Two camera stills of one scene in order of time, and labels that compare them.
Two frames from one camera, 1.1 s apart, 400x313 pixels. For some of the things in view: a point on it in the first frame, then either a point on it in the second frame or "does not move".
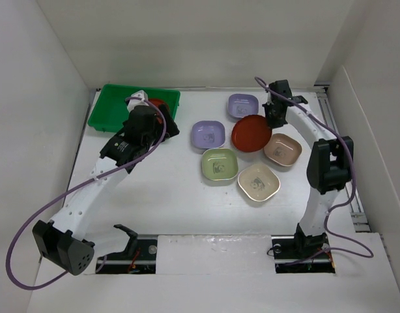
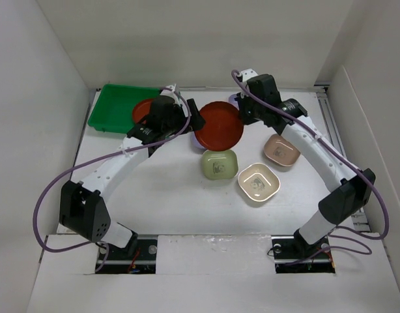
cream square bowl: (260, 182) does not move
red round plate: (251, 133) → (223, 128)
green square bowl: (219, 163) does not move
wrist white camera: (134, 102) → (171, 94)
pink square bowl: (283, 149) does not move
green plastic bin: (111, 107) does not move
